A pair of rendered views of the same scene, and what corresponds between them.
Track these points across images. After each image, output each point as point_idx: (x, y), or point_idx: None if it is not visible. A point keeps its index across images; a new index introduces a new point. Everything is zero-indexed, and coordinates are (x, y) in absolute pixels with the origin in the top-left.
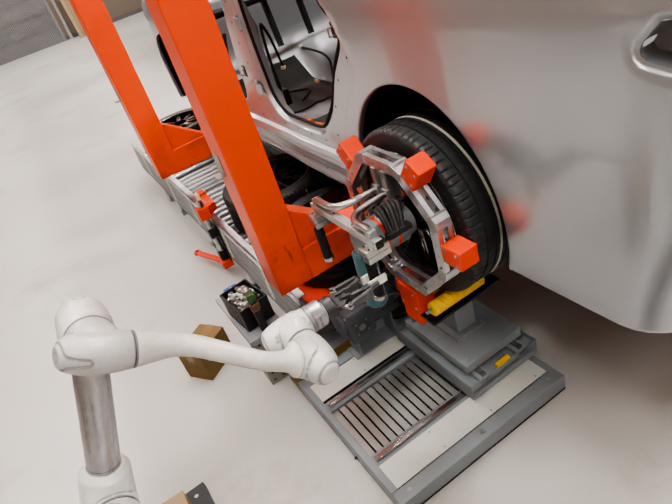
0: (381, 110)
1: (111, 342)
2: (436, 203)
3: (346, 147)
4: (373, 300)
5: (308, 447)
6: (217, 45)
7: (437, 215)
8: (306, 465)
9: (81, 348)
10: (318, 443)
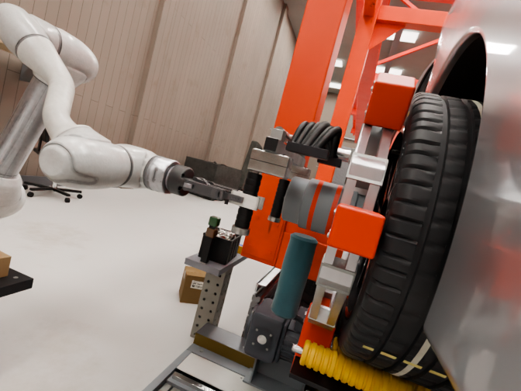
0: None
1: (22, 19)
2: (381, 149)
3: None
4: (275, 300)
5: (122, 382)
6: (333, 22)
7: (367, 157)
8: (98, 388)
9: (7, 7)
10: (129, 389)
